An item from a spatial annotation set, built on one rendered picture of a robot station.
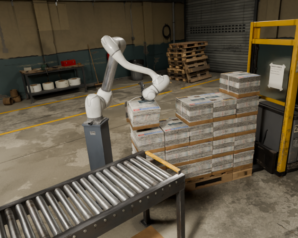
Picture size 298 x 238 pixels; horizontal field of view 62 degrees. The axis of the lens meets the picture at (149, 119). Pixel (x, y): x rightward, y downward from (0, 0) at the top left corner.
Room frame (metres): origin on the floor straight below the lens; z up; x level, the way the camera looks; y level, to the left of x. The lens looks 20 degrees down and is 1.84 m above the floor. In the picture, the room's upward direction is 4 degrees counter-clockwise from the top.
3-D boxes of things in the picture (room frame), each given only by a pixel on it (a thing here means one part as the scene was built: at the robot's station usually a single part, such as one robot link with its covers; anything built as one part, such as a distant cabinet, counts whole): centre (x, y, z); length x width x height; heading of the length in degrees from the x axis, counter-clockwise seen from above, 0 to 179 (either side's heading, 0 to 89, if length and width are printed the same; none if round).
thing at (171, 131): (2.63, -0.38, 0.42); 1.17 x 0.39 x 0.83; 106
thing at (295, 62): (2.63, -1.59, 0.97); 0.09 x 0.09 x 1.75; 16
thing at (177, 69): (9.36, -1.57, 0.65); 1.33 x 0.94 x 1.30; 130
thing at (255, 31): (3.26, -1.41, 0.97); 0.09 x 0.09 x 1.75; 16
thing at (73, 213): (1.34, 0.57, 0.77); 0.47 x 0.05 x 0.05; 36
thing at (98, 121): (2.34, 0.55, 1.03); 0.22 x 0.18 x 0.06; 164
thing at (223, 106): (2.75, -0.79, 0.95); 0.38 x 0.29 x 0.23; 15
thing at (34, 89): (7.83, 2.90, 0.55); 1.80 x 0.70 x 1.09; 126
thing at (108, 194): (1.49, 0.36, 0.77); 0.47 x 0.05 x 0.05; 36
